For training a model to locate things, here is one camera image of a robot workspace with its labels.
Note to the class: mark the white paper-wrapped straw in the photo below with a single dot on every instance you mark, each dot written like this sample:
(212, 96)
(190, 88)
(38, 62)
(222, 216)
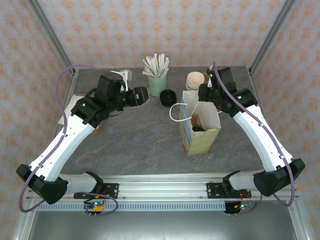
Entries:
(152, 62)
(156, 60)
(166, 62)
(162, 61)
(195, 109)
(147, 73)
(148, 64)

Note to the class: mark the brown pulp cup carrier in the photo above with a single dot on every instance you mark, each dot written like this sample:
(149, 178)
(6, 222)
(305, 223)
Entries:
(206, 77)
(197, 121)

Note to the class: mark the landscape print paper gift bag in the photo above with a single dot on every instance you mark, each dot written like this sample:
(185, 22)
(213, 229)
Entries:
(202, 142)

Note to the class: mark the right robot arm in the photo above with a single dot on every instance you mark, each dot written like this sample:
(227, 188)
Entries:
(260, 142)

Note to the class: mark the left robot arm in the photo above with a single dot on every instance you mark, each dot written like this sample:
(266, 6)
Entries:
(65, 145)

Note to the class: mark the pale green straw holder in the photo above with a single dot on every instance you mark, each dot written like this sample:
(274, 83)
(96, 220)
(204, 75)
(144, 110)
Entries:
(156, 87)

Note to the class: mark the stack of paper cups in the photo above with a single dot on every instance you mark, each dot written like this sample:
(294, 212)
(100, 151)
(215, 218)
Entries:
(195, 78)

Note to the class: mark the white napkins on brown bag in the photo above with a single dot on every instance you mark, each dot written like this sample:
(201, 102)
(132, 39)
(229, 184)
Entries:
(96, 130)

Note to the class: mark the stack of black lids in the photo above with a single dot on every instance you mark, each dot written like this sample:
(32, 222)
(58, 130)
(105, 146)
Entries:
(168, 98)

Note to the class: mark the small circuit board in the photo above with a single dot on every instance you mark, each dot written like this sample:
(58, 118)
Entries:
(96, 206)
(243, 206)

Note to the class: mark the grey metal sheet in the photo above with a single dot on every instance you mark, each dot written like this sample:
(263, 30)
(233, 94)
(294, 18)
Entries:
(160, 225)

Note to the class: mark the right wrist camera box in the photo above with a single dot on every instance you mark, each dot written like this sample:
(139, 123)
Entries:
(209, 83)

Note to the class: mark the aluminium upright post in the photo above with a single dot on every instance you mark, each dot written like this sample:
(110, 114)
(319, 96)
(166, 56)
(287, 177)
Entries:
(50, 32)
(272, 37)

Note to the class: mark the aluminium frame rail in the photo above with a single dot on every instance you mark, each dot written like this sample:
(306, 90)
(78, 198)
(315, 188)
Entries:
(299, 225)
(23, 225)

